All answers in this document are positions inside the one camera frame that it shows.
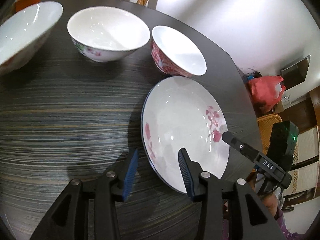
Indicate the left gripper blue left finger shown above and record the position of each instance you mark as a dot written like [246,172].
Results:
[129,178]

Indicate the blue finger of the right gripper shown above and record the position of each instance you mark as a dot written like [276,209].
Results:
[242,147]

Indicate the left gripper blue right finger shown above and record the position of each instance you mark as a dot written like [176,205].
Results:
[190,171]

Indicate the small pink flower plate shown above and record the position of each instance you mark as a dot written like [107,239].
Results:
[180,113]

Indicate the small red patterned bowl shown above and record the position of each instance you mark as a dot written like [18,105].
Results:
[175,54]

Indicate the medium white floral bowl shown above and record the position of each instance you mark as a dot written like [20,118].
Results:
[105,34]

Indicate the large white floral bowl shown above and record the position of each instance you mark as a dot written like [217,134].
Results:
[25,33]

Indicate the person's right hand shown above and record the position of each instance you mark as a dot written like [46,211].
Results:
[271,203]

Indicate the wooden side cabinet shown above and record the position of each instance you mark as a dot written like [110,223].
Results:
[305,168]

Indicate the red plastic bag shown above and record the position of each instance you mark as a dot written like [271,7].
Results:
[266,92]

